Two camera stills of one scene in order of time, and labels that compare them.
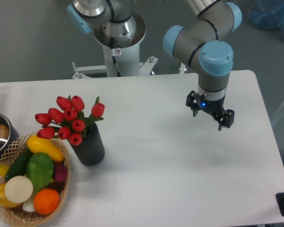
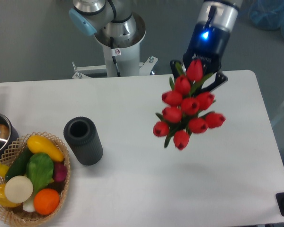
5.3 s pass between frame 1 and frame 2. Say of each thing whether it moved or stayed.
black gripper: moved
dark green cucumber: stayed
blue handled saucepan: stayed
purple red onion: stayed
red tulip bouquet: moved
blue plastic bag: stayed
